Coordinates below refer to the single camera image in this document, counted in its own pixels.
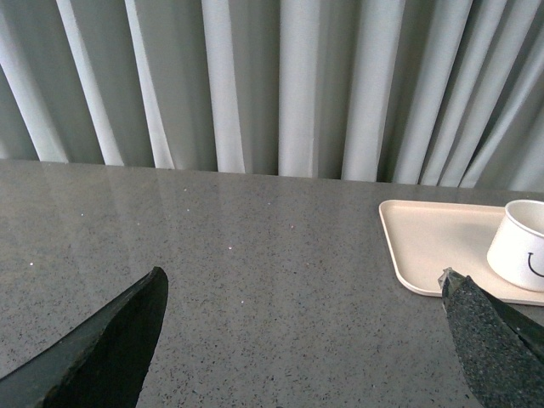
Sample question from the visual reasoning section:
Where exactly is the white smiley face mug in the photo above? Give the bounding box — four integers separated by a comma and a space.
487, 200, 543, 292

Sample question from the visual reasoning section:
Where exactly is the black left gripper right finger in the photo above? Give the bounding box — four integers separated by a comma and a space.
439, 268, 543, 407

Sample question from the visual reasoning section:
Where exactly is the grey pleated curtain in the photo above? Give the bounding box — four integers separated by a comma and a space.
1, 1, 543, 191

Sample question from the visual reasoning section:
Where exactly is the cream rectangular plastic tray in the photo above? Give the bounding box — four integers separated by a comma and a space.
379, 200, 543, 306

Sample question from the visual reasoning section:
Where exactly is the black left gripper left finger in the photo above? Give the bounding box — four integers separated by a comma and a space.
1, 267, 168, 407

